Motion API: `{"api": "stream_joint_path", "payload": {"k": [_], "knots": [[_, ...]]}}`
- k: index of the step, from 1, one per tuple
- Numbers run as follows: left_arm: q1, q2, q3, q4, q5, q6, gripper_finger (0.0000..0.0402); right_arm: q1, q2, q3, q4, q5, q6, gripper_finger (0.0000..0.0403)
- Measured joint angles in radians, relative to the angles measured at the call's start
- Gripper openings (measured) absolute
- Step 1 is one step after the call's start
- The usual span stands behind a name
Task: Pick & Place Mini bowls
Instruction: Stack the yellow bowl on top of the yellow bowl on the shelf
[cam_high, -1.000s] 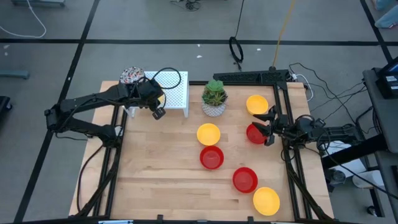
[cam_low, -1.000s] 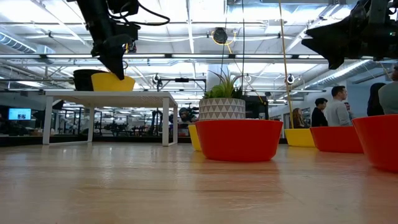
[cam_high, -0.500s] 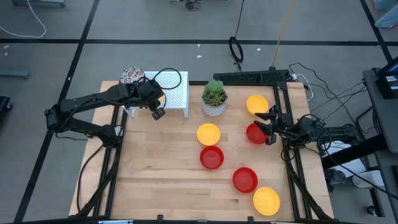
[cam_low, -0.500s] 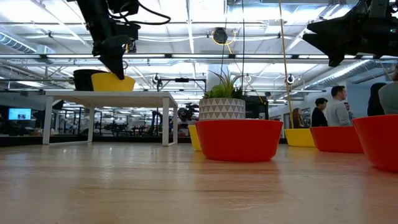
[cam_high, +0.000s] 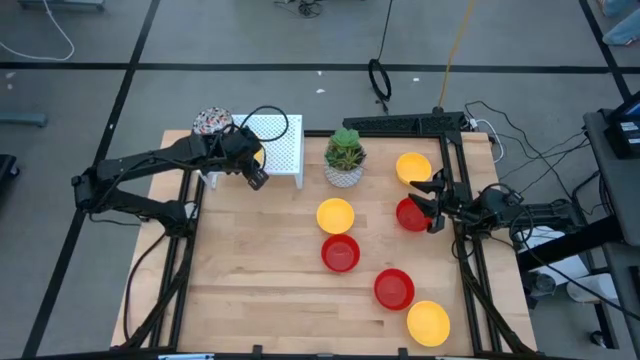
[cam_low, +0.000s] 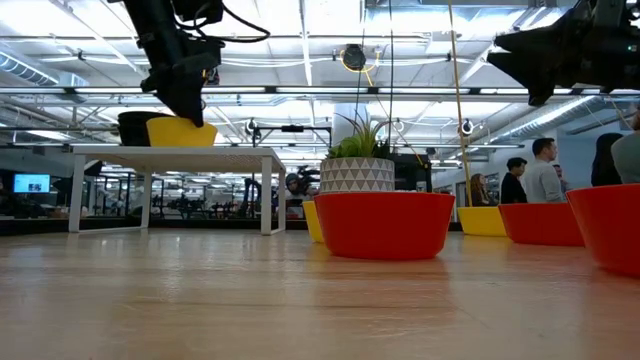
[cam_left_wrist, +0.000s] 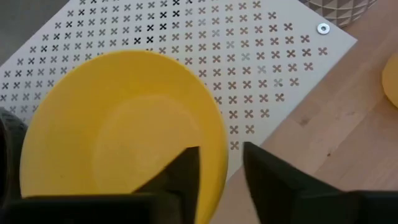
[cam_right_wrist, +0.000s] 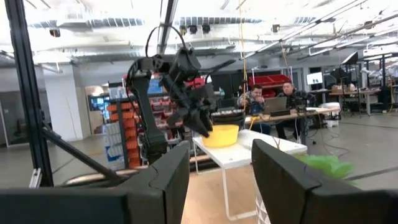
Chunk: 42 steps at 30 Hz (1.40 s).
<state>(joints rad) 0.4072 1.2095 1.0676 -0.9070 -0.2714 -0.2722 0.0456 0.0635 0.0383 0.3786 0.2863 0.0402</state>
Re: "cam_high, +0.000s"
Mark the black desk support beam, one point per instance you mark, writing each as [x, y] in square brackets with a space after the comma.
[570, 245]

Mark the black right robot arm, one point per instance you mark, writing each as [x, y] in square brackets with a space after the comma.
[545, 212]

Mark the grey side desk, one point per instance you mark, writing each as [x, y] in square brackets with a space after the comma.
[620, 190]

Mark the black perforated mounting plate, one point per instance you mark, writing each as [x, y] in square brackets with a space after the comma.
[400, 122]

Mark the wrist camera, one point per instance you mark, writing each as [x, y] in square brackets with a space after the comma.
[257, 179]
[437, 224]

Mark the grey metal base foot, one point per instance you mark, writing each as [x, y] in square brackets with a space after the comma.
[22, 119]
[60, 4]

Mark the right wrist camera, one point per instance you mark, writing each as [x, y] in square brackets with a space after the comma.
[437, 224]

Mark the black table edge clamp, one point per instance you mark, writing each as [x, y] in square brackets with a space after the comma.
[257, 351]
[402, 353]

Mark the black aluminium table frame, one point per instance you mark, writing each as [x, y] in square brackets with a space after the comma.
[400, 134]

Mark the white paper sheet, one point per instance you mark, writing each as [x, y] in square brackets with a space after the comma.
[542, 235]

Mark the succulent in patterned white pot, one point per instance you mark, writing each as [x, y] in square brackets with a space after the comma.
[344, 155]

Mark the round grey floor device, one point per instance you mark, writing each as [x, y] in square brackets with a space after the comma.
[543, 283]

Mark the black bowl with floral inside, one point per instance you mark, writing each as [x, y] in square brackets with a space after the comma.
[212, 119]

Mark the person's foot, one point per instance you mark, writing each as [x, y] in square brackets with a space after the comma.
[625, 32]
[617, 7]

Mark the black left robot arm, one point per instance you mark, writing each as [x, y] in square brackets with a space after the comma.
[140, 165]

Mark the yellow mini bowl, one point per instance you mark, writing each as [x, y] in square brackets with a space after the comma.
[428, 323]
[258, 156]
[335, 216]
[413, 167]

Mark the black device with screen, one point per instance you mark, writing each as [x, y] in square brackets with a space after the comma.
[625, 135]

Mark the white perforated metal shelf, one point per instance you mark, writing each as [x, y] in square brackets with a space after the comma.
[287, 150]

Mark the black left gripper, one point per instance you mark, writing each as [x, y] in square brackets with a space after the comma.
[240, 147]

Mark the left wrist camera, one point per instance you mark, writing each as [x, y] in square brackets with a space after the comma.
[257, 179]

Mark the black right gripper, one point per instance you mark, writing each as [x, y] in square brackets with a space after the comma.
[455, 200]

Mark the red mini bowl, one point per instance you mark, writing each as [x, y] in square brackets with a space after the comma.
[340, 253]
[394, 289]
[410, 217]

